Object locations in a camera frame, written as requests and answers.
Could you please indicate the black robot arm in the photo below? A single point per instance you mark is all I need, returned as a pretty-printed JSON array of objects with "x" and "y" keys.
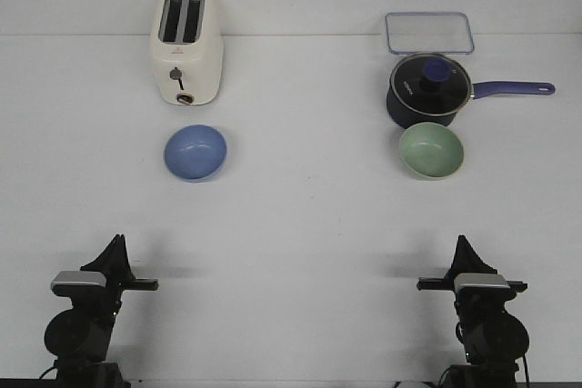
[
  {"x": 79, "y": 337},
  {"x": 492, "y": 338}
]

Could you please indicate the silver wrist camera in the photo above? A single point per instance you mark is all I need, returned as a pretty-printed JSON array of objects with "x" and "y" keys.
[
  {"x": 73, "y": 283},
  {"x": 479, "y": 281}
]

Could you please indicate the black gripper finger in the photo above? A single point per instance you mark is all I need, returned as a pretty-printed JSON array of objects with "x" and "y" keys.
[
  {"x": 109, "y": 259},
  {"x": 471, "y": 262},
  {"x": 123, "y": 256},
  {"x": 457, "y": 263}
]

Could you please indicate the green bowl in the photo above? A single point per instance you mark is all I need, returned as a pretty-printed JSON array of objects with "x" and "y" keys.
[{"x": 431, "y": 151}]

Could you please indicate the dark blue saucepan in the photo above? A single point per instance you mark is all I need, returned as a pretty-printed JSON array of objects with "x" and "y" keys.
[{"x": 406, "y": 117}]

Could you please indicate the clear plastic container lid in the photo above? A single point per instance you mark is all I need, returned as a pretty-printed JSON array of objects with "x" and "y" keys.
[{"x": 415, "y": 32}]

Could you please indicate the blue bowl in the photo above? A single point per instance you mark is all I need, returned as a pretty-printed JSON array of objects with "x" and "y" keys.
[{"x": 195, "y": 153}]

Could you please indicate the white two-slot toaster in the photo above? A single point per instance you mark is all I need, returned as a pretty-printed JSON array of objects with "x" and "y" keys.
[{"x": 187, "y": 51}]

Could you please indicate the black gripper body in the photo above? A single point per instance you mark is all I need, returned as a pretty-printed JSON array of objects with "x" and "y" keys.
[
  {"x": 474, "y": 301},
  {"x": 108, "y": 301}
]

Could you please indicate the glass pot lid blue knob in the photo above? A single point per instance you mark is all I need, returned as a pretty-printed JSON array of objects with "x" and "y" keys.
[{"x": 431, "y": 84}]

